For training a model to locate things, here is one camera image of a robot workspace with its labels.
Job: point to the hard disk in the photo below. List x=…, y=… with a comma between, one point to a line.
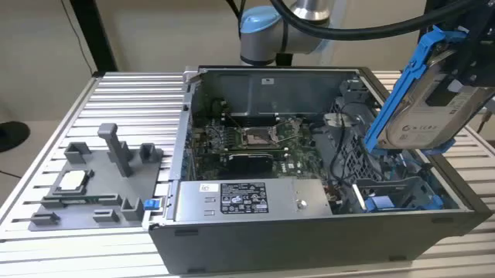
x=380, y=202
x=418, y=121

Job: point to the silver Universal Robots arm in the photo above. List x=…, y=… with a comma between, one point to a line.
x=263, y=37

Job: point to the grey metal disk bay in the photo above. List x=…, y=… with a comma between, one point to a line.
x=350, y=136

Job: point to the green motherboard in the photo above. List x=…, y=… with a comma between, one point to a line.
x=298, y=162

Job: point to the CPU socket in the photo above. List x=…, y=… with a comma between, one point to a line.
x=255, y=139

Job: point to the black graphics card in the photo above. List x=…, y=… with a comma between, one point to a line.
x=247, y=163

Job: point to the silver power supply unit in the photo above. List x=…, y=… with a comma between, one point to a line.
x=282, y=199

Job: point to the open black PC case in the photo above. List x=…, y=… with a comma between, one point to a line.
x=271, y=246

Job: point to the blue case latch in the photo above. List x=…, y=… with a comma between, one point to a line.
x=151, y=204

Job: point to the grey parts rack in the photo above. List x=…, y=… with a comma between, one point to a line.
x=100, y=188

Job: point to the green RAM stick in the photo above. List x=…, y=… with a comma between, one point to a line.
x=88, y=198

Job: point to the silver CPU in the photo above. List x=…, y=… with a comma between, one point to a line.
x=72, y=180

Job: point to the black round base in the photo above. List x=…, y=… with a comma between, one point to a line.
x=11, y=136

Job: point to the black frame post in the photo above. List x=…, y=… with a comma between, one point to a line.
x=92, y=34

